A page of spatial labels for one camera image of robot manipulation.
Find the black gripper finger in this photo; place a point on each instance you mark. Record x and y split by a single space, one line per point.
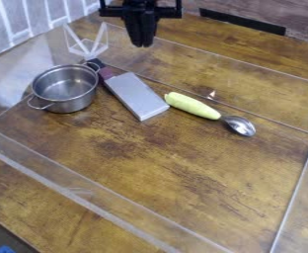
133 28
148 24

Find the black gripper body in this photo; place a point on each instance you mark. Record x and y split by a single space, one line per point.
139 7

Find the yellow handled metal spoon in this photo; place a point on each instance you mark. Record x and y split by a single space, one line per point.
189 105

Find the silver metal pot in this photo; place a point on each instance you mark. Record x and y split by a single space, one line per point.
65 88

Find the grey sharpening stone block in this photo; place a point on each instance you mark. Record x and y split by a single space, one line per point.
135 94

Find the black bar on table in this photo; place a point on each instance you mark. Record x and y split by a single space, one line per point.
244 22

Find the blue object at corner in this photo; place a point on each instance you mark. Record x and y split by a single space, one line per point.
6 249

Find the clear acrylic corner bracket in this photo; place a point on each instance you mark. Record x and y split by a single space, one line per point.
85 47

